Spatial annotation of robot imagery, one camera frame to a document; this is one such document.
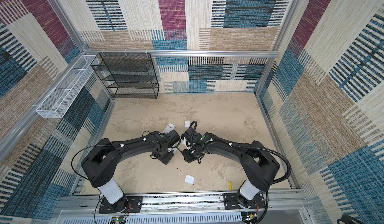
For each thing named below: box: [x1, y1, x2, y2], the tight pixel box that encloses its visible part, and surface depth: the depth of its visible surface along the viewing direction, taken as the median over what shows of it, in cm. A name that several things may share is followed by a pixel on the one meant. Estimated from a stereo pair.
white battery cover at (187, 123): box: [184, 120, 191, 128], surface depth 104 cm
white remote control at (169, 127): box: [162, 123, 176, 134], surface depth 103 cm
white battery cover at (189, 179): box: [184, 174, 195, 184], surface depth 83 cm
